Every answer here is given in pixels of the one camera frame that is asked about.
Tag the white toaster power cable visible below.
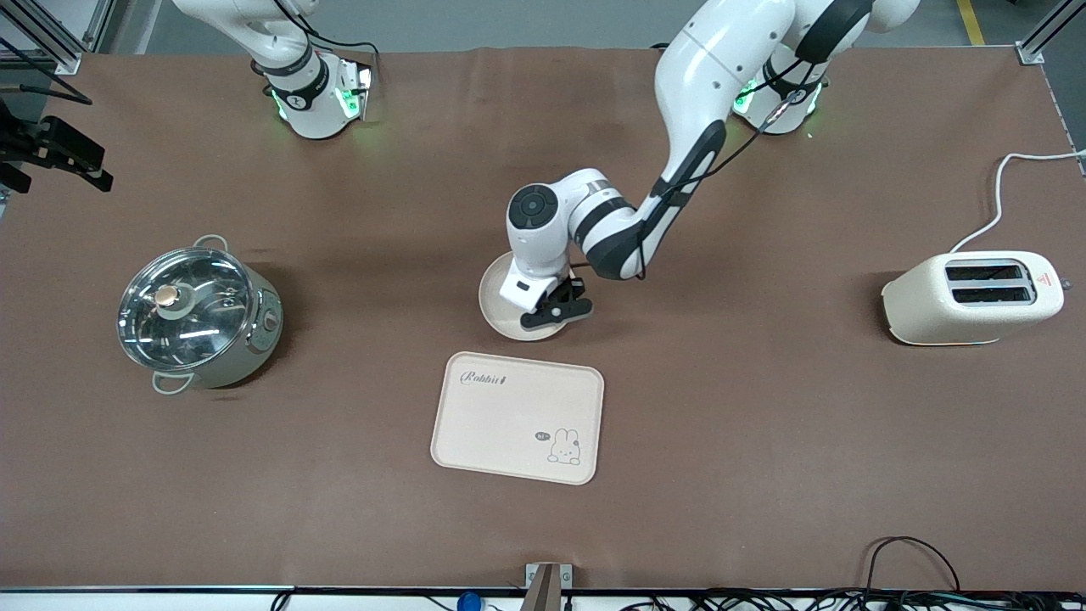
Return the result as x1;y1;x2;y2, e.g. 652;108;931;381
949;149;1086;254

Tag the cream two-slot toaster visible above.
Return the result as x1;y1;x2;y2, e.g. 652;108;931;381
881;249;1066;347

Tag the cream round plate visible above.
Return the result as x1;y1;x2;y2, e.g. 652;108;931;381
479;249;571;343

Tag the cream rabbit print tray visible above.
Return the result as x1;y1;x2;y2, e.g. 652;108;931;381
430;351;605;486

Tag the black right arm base cable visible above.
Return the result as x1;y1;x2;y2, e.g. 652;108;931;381
273;0;380;64

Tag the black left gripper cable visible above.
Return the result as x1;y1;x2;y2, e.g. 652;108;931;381
635;51;817;283

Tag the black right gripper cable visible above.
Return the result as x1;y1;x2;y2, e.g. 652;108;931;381
0;34;93;107

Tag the silver electric cooking pot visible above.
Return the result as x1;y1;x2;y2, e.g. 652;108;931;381
116;235;284;396

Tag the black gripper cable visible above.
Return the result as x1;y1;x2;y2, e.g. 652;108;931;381
635;51;817;283
0;34;93;107

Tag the black cable bundle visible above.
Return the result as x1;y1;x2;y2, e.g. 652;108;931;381
270;589;1086;611

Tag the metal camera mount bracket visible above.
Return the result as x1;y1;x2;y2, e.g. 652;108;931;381
524;563;574;611

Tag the aluminium frame profile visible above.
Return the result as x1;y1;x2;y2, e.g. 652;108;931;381
1016;0;1086;67
0;0;117;77

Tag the black looped cable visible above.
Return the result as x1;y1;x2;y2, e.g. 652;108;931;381
863;535;961;595

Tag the glass pot lid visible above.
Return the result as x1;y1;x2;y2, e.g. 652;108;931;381
117;246;255;373

